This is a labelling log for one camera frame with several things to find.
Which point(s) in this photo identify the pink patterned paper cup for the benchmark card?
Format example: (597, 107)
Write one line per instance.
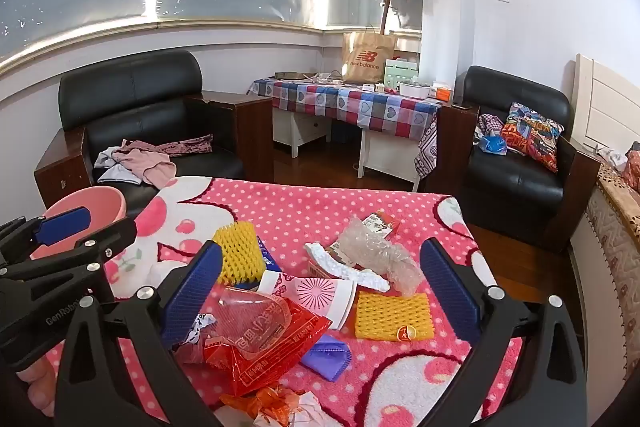
(320, 294)

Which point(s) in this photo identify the black leather armchair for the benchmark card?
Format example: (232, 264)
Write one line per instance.
(520, 177)
(150, 82)

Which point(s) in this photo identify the red plastic wrapper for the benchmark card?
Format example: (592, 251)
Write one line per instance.
(280, 357)

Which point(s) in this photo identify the colourful printed cushion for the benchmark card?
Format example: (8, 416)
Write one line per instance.
(532, 137)

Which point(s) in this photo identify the small white boxes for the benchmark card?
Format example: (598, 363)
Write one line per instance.
(372, 88)

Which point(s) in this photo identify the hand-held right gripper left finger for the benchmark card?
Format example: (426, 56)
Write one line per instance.
(192, 297)

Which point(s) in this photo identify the dark red patterned garment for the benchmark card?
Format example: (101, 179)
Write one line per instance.
(192, 146)

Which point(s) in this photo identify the clear plastic bag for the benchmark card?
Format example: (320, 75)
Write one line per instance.
(370, 252)

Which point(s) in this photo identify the blue tissue pack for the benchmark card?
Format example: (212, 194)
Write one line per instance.
(267, 257)

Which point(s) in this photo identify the white garment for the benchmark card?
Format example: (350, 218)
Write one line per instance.
(112, 174)

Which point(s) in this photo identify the white tub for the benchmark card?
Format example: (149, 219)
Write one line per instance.
(415, 91)

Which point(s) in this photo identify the yellow foam fruit net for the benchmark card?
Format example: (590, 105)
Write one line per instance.
(237, 252)

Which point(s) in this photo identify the white desk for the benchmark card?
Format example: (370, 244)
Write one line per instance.
(305, 129)

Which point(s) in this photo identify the purple cloth pouch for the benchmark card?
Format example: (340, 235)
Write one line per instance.
(325, 357)

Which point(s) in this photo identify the white foam strip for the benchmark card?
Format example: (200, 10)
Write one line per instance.
(325, 264)

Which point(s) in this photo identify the person's left hand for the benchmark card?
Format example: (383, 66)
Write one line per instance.
(37, 392)

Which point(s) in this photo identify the cream bed headboard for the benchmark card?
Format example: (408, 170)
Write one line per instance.
(605, 102)

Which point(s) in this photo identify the red and white carton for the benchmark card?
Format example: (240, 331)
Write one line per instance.
(382, 222)

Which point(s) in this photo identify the pink polka dot blanket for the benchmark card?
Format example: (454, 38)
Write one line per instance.
(300, 207)

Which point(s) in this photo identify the checkered heart tablecloth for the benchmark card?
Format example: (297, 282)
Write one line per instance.
(350, 102)

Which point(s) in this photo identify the pink plastic bucket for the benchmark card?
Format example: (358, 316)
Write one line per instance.
(100, 199)

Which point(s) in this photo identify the green plastic crate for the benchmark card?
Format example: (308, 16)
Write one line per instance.
(400, 74)

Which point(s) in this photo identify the flat brown box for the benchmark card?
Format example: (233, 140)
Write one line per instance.
(292, 74)

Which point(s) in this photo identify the orange plastic wrapper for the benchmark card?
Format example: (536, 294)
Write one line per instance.
(265, 404)

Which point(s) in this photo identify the orange patterned quilt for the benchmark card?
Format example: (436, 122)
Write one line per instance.
(632, 169)

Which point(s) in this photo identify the brown paper shopping bag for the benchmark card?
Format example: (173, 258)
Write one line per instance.
(367, 57)

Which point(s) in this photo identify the yellow foam net with sticker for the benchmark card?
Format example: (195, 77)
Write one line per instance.
(385, 314)

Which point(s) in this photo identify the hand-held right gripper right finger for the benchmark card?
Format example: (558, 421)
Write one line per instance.
(450, 292)

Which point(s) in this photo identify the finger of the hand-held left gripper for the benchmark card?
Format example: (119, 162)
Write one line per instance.
(65, 224)
(115, 234)

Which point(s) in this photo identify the patterned mattress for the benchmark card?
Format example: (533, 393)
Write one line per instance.
(615, 247)

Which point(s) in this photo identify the wooden coat stand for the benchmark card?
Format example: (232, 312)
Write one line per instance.
(387, 12)

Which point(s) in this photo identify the blue plastic bag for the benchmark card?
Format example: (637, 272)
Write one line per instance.
(492, 144)

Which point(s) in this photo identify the orange box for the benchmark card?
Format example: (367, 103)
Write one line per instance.
(442, 94)

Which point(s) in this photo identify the pink garment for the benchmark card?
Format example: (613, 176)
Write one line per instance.
(150, 162)

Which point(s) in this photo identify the printed wrapper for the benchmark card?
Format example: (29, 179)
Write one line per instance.
(202, 327)

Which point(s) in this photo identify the white paper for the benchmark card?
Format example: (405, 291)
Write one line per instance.
(310, 414)

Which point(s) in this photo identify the plaid garment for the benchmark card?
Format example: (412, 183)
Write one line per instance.
(490, 123)

